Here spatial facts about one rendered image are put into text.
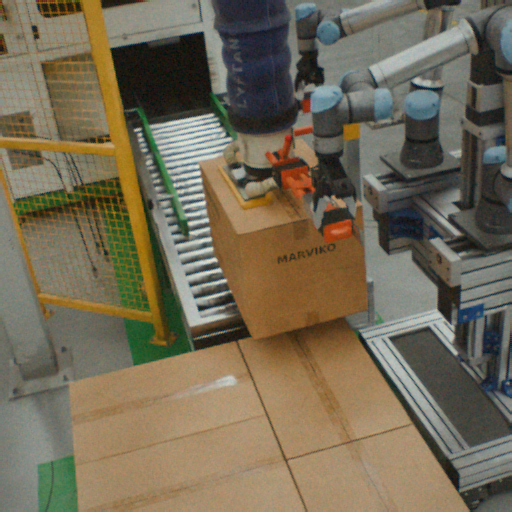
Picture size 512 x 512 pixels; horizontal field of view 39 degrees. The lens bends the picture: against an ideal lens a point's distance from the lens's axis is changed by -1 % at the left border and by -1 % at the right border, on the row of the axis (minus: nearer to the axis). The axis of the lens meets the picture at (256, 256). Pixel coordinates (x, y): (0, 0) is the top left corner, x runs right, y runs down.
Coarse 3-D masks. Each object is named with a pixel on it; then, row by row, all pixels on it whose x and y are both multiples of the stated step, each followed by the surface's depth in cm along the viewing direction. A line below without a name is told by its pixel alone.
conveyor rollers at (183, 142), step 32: (160, 128) 445; (192, 128) 439; (224, 128) 435; (192, 160) 400; (160, 192) 374; (192, 192) 369; (192, 224) 337; (192, 256) 314; (192, 288) 291; (224, 288) 293
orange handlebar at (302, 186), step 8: (304, 128) 246; (312, 128) 246; (280, 152) 231; (272, 160) 227; (304, 176) 214; (288, 184) 214; (296, 184) 209; (304, 184) 208; (296, 192) 208; (304, 192) 210; (312, 192) 207; (328, 208) 196; (336, 232) 185; (344, 232) 185
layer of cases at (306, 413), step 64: (128, 384) 246; (192, 384) 243; (256, 384) 240; (320, 384) 236; (384, 384) 233; (128, 448) 221; (192, 448) 218; (256, 448) 216; (320, 448) 213; (384, 448) 210
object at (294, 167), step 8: (288, 160) 221; (296, 160) 222; (272, 168) 220; (280, 168) 219; (288, 168) 219; (296, 168) 216; (304, 168) 215; (280, 176) 215; (288, 176) 215; (296, 176) 216; (280, 184) 217
